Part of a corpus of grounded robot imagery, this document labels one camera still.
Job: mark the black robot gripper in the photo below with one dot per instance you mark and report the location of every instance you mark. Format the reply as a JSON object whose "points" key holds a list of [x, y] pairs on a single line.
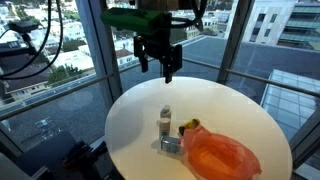
{"points": [[156, 46]]}

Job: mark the yellow bottle with black cap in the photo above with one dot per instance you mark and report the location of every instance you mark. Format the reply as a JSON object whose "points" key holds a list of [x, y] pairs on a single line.
{"points": [[191, 124]]}

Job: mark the orange plastic bag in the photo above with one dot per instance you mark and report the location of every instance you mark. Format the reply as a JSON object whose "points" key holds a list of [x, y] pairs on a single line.
{"points": [[220, 156]]}

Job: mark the grey window mullion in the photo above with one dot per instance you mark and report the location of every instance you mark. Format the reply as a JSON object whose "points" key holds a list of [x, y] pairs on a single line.
{"points": [[100, 46], [235, 40], [306, 140]]}

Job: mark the small blue and white box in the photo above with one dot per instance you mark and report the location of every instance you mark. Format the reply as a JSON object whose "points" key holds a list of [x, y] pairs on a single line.
{"points": [[170, 145]]}

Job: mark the metal window handrail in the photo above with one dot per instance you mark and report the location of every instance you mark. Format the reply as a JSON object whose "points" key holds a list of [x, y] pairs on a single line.
{"points": [[273, 82], [56, 96]]}

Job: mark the black equipment pile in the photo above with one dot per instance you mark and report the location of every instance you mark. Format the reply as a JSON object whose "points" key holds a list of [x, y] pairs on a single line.
{"points": [[90, 163]]}

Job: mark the dark grey flat panel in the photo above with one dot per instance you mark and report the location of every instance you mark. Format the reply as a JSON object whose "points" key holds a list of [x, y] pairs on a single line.
{"points": [[46, 153]]}

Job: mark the black camera on stand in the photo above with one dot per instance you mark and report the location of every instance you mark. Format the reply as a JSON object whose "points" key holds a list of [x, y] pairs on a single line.
{"points": [[23, 26]]}

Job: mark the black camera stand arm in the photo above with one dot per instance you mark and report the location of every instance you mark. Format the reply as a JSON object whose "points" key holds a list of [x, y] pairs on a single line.
{"points": [[16, 50]]}

